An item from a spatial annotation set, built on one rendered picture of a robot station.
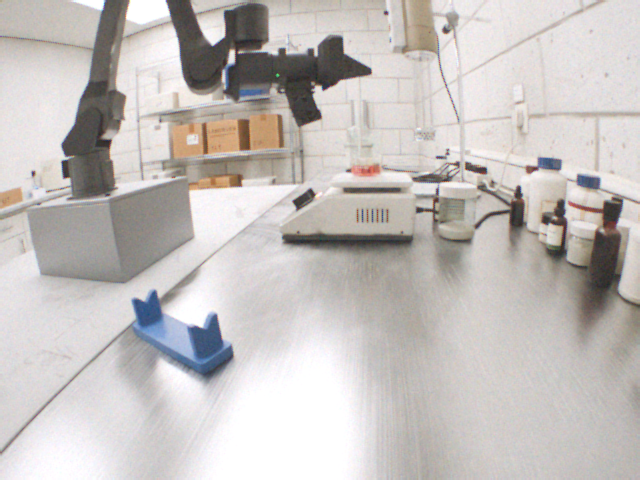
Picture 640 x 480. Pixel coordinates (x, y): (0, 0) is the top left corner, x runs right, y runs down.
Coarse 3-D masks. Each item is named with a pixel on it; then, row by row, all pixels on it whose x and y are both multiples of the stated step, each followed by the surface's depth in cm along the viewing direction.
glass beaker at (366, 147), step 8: (352, 128) 49; (360, 128) 48; (368, 128) 47; (376, 128) 48; (352, 136) 49; (360, 136) 48; (368, 136) 48; (376, 136) 48; (352, 144) 49; (360, 144) 48; (368, 144) 48; (376, 144) 48; (352, 152) 50; (360, 152) 49; (368, 152) 48; (376, 152) 49; (352, 160) 50; (360, 160) 49; (368, 160) 49; (376, 160) 49; (352, 168) 51; (360, 168) 50; (368, 168) 49; (376, 168) 49; (352, 176) 51; (360, 176) 50; (368, 176) 50; (376, 176) 50
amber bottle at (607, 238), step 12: (612, 204) 27; (612, 216) 27; (600, 228) 29; (612, 228) 27; (600, 240) 28; (612, 240) 27; (600, 252) 28; (612, 252) 27; (600, 264) 29; (612, 264) 28; (588, 276) 31; (600, 276) 29; (612, 276) 28
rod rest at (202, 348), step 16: (144, 304) 26; (144, 320) 26; (160, 320) 27; (176, 320) 27; (208, 320) 23; (144, 336) 25; (160, 336) 25; (176, 336) 25; (192, 336) 21; (208, 336) 23; (176, 352) 23; (192, 352) 23; (208, 352) 23; (224, 352) 23; (192, 368) 22; (208, 368) 22
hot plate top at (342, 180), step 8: (336, 176) 54; (344, 176) 54; (384, 176) 52; (392, 176) 52; (400, 176) 52; (408, 176) 52; (336, 184) 48; (344, 184) 48; (352, 184) 48; (360, 184) 47; (368, 184) 47; (376, 184) 47; (384, 184) 47; (392, 184) 47; (400, 184) 46; (408, 184) 46
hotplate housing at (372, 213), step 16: (336, 192) 50; (352, 192) 49; (368, 192) 49; (384, 192) 49; (400, 192) 48; (304, 208) 50; (320, 208) 49; (336, 208) 48; (352, 208) 48; (368, 208) 48; (384, 208) 47; (400, 208) 47; (416, 208) 55; (288, 224) 50; (304, 224) 50; (320, 224) 50; (336, 224) 49; (352, 224) 49; (368, 224) 48; (384, 224) 48; (400, 224) 48; (400, 240) 50
